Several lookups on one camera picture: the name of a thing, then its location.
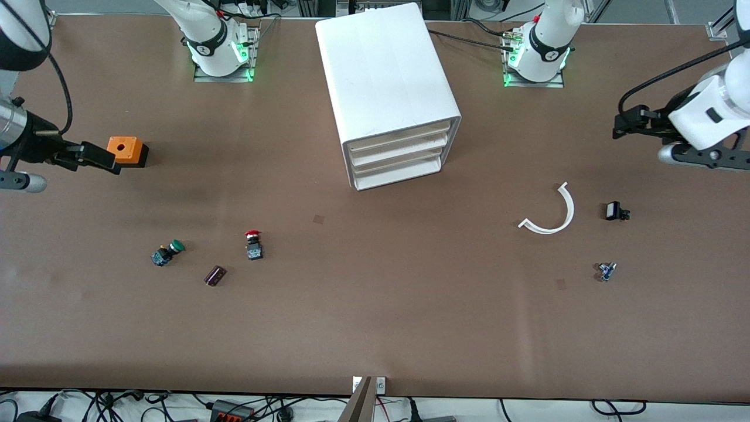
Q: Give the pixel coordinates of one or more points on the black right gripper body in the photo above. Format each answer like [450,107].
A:
[40,143]

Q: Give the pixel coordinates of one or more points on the red push button switch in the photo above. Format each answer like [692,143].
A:
[254,247]

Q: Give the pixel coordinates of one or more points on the white plastic drawer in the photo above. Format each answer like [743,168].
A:
[401,140]
[398,173]
[398,157]

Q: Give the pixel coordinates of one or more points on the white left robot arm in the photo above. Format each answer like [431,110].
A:
[548,41]

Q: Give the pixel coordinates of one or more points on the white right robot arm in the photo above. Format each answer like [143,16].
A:
[205,35]

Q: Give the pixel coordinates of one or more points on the white plastic drawer cabinet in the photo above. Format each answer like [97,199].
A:
[381,70]

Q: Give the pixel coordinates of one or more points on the white curved plastic strip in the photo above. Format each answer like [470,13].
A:
[571,210]

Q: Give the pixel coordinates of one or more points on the small blue electronic component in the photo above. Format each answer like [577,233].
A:
[606,271]

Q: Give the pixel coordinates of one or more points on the dark maroon capacitor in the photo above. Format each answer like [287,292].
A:
[215,275]

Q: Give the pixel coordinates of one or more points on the black power adapter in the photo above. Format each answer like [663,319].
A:
[38,418]

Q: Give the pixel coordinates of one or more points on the black power strip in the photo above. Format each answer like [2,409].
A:
[231,411]

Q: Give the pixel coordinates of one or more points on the black plug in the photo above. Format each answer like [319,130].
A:
[413,411]

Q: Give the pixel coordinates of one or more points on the orange button enclosure box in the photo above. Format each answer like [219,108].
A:
[132,154]

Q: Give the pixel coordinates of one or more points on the small black switch component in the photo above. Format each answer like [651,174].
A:
[613,210]

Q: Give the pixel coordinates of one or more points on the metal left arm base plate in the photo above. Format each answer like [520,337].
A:
[533,85]

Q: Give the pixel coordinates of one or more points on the aluminium corner frame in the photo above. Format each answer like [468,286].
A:
[50,20]
[719,27]

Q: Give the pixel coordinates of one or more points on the green push button switch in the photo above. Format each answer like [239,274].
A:
[166,253]

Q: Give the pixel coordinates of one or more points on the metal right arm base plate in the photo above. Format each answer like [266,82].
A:
[254,58]

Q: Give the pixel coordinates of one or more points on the small white bracket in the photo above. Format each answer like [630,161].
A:
[356,384]
[381,384]

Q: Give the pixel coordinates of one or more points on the brown wooden post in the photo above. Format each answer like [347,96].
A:
[357,405]

